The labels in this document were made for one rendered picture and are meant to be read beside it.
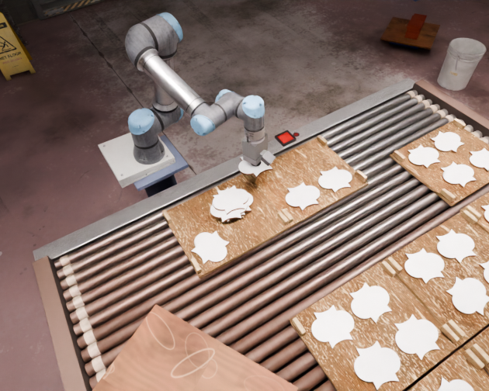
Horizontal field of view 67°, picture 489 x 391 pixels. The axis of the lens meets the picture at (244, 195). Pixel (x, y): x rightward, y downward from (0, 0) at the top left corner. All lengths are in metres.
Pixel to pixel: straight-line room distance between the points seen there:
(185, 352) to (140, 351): 0.13
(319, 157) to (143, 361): 1.11
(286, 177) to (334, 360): 0.77
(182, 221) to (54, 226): 1.64
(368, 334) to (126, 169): 1.24
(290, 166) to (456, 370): 0.97
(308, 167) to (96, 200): 1.85
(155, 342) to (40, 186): 2.35
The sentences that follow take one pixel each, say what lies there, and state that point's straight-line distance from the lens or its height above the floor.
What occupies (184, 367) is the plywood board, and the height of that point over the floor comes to 1.04.
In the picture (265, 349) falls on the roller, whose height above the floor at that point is 0.92.
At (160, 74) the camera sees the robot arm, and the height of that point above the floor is 1.45.
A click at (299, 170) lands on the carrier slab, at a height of 0.94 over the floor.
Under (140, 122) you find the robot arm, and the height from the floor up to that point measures 1.14.
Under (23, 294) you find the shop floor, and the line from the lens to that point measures 2.84.
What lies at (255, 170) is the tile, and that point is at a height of 1.08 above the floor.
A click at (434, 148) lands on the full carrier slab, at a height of 0.94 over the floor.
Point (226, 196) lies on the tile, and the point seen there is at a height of 0.99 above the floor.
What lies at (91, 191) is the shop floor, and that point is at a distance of 3.14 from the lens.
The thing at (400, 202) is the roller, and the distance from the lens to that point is 1.67.
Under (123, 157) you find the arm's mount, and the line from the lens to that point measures 1.89.
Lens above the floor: 2.17
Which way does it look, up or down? 51 degrees down
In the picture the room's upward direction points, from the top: 5 degrees counter-clockwise
